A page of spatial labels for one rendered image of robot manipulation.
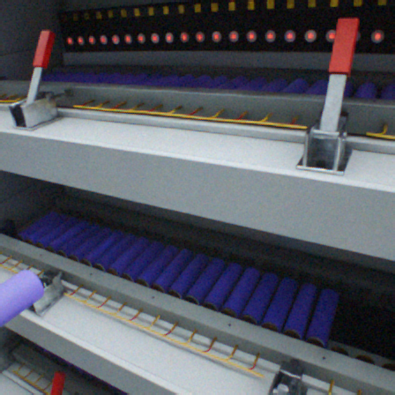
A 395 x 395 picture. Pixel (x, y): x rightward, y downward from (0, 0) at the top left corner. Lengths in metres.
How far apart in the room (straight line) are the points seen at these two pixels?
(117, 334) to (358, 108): 0.29
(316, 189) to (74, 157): 0.20
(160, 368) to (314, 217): 0.20
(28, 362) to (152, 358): 0.30
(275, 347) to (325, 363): 0.04
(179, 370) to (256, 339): 0.07
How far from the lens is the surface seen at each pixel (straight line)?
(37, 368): 0.61
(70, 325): 0.40
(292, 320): 0.35
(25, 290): 0.21
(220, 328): 0.34
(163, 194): 0.27
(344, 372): 0.32
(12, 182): 0.57
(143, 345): 0.36
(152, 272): 0.41
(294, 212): 0.23
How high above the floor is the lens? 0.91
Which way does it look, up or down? 15 degrees down
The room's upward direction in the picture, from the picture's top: 4 degrees clockwise
